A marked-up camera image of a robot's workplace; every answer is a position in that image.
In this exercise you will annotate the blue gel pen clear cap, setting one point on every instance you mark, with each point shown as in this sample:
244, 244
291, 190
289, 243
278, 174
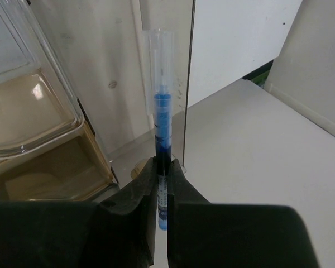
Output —
158, 71

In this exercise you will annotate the clear plastic organizer tray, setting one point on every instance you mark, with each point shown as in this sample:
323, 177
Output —
48, 150

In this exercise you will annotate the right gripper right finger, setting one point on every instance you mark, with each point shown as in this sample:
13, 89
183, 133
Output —
205, 234

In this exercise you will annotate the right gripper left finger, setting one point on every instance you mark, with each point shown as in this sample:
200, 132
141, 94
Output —
116, 232

